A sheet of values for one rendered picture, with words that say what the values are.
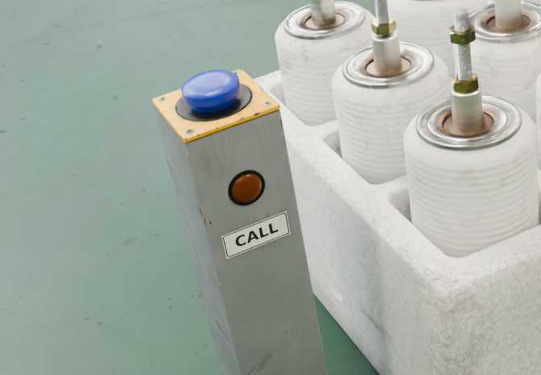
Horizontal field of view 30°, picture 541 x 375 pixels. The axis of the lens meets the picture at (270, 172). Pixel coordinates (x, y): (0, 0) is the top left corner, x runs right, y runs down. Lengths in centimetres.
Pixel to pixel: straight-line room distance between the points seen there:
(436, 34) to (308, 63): 13
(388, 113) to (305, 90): 14
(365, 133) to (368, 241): 9
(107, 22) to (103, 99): 28
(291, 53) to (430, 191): 24
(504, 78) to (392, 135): 11
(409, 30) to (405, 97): 17
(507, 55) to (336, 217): 19
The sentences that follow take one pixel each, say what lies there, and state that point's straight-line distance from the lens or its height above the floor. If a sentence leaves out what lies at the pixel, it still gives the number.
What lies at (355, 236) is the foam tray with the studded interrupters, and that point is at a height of 15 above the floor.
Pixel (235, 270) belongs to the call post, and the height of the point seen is 20.
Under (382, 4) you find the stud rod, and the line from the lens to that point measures 81.
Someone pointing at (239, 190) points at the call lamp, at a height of 26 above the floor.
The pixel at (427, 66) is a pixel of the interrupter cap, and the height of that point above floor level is 25.
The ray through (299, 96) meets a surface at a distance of 93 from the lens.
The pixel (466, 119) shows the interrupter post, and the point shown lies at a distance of 73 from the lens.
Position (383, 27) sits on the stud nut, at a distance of 81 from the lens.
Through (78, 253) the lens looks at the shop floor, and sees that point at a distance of 114.
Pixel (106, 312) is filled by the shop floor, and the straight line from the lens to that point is 105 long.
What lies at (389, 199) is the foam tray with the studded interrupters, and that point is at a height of 18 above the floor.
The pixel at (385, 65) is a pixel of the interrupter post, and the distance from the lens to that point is 83.
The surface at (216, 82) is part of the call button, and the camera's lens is 68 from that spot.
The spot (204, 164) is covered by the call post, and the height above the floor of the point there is 29.
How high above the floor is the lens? 63
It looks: 32 degrees down
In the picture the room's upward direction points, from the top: 11 degrees counter-clockwise
